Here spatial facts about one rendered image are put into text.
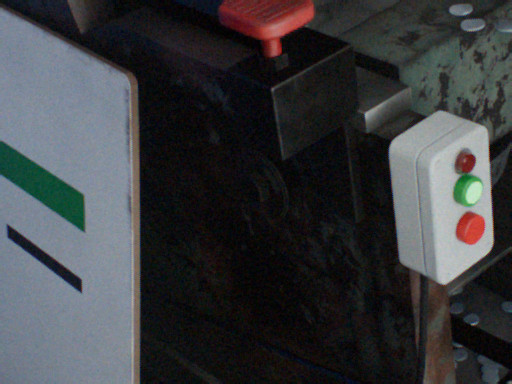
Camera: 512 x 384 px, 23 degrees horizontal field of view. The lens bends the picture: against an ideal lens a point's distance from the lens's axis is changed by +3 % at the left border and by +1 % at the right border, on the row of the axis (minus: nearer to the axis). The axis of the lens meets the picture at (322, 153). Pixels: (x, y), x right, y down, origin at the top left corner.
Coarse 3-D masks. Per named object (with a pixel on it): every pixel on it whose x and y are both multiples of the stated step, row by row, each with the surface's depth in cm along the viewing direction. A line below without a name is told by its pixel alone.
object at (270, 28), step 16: (240, 0) 100; (256, 0) 100; (272, 0) 100; (288, 0) 99; (304, 0) 99; (224, 16) 99; (240, 16) 98; (256, 16) 98; (272, 16) 97; (288, 16) 97; (304, 16) 98; (240, 32) 99; (256, 32) 97; (272, 32) 97; (288, 32) 98; (272, 48) 101
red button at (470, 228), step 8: (464, 216) 107; (472, 216) 107; (480, 216) 107; (464, 224) 107; (472, 224) 107; (480, 224) 108; (456, 232) 107; (464, 232) 107; (472, 232) 107; (480, 232) 108; (464, 240) 107; (472, 240) 108
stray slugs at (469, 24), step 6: (456, 6) 121; (462, 6) 121; (468, 6) 121; (456, 12) 120; (462, 12) 120; (468, 12) 120; (462, 24) 118; (468, 24) 118; (474, 24) 117; (480, 24) 117; (498, 24) 117; (504, 24) 117; (510, 24) 116; (468, 30) 117; (474, 30) 117; (498, 30) 116; (504, 30) 116; (510, 30) 115
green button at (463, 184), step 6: (468, 174) 105; (462, 180) 105; (468, 180) 105; (474, 180) 105; (480, 180) 106; (456, 186) 105; (462, 186) 105; (468, 186) 105; (456, 192) 105; (462, 192) 105; (456, 198) 105; (462, 198) 105; (462, 204) 105; (468, 204) 105; (474, 204) 106
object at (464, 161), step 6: (462, 150) 104; (468, 150) 105; (456, 156) 104; (462, 156) 104; (468, 156) 104; (474, 156) 104; (456, 162) 104; (462, 162) 104; (468, 162) 104; (474, 162) 105; (456, 168) 104; (462, 168) 104; (468, 168) 104
